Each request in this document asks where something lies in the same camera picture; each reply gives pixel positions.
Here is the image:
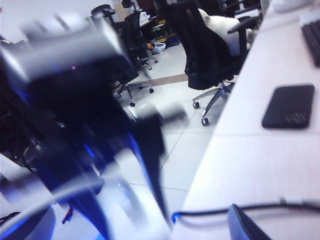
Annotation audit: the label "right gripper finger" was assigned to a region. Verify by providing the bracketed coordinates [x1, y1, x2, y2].
[226, 203, 273, 240]

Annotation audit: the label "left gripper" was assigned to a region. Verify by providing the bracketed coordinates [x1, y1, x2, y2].
[0, 56, 174, 240]

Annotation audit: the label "black power strip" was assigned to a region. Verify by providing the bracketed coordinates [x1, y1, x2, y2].
[261, 84, 316, 130]

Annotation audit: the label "black office chair with garment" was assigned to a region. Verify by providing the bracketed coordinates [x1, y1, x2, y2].
[159, 0, 262, 126]

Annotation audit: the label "stacked storage crates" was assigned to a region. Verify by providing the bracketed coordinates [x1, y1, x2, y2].
[151, 18, 181, 49]

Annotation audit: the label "white garment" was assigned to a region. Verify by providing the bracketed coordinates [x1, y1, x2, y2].
[197, 7, 253, 57]

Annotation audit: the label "black keyboard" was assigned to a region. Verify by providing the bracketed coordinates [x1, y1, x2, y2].
[300, 19, 320, 69]

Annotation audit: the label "thin black cable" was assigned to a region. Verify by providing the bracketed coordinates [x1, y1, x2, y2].
[173, 198, 320, 221]

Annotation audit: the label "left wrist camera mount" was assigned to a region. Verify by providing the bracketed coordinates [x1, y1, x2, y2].
[0, 11, 131, 85]

